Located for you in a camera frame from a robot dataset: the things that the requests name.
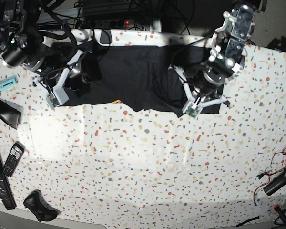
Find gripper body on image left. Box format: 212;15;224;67
33;49;93;109

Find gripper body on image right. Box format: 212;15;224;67
168;64;230;118

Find black T-shirt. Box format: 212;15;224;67
61;44;221;118

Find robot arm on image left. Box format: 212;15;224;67
0;0;95;109

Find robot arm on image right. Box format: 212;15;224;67
169;0;259;118

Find turquoise highlighter pen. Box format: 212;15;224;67
0;76;18;92

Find grey table clamp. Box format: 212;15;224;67
100;30;112;45

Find black remote control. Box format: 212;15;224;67
3;142;25;177

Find long black bar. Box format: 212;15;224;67
0;155;17;210

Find black game controller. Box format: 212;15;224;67
23;190;59;222

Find red black clamp tool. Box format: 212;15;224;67
273;205;286;226

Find black plastic handle left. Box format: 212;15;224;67
0;100;21;129

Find power strip with red switch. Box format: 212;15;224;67
87;19;135;29

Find black cylinder handle right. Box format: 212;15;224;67
263;168;286;196

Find black cable piece bottom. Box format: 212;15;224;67
236;216;260;227

